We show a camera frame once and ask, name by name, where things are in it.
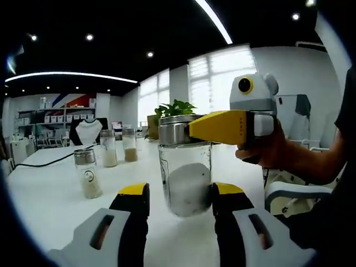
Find window with white blinds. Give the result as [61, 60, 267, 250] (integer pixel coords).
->
[188, 46, 258, 116]
[138, 69, 171, 123]

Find person's right hand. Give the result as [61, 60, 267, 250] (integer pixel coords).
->
[235, 118, 296, 170]

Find small glass seasoning bottle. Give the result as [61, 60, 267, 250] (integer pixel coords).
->
[73, 148, 103, 199]
[157, 113, 214, 218]

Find row of white desk chairs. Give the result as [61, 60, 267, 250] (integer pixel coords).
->
[36, 129, 70, 148]

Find tall seasoning bottle brown grains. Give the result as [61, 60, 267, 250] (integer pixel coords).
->
[122, 127, 139, 162]

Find green leafy plant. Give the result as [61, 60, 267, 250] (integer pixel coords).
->
[154, 99, 198, 120]

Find white shirt with black sleeves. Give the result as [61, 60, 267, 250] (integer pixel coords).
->
[68, 117, 108, 147]

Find tall seasoning bottle white grains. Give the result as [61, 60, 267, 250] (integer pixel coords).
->
[100, 129, 118, 168]

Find group of round ceiling spotlights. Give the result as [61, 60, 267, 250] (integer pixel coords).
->
[27, 0, 317, 92]

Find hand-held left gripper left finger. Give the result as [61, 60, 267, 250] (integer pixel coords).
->
[47, 182, 151, 267]

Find curved ceiling light strip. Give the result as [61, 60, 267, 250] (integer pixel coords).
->
[4, 71, 139, 84]
[194, 0, 233, 45]

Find person's black shirt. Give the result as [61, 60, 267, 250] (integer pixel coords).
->
[289, 63, 356, 253]

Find white office chair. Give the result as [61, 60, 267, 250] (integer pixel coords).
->
[264, 166, 336, 216]

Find black table cable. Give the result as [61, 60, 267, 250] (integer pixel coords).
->
[15, 143, 102, 169]

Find grey jacket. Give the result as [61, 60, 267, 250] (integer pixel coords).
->
[294, 93, 312, 119]

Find shelf with white boxes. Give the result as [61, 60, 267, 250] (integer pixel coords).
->
[15, 96, 97, 131]

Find white cabinet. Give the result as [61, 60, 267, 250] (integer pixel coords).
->
[11, 139, 37, 165]

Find white chair frame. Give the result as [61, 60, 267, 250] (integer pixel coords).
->
[301, 139, 329, 152]

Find brown cardboard box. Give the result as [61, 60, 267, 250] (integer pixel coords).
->
[146, 114, 161, 140]

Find white board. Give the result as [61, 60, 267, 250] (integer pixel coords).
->
[275, 94, 301, 140]

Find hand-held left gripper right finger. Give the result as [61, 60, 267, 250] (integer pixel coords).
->
[211, 181, 318, 267]

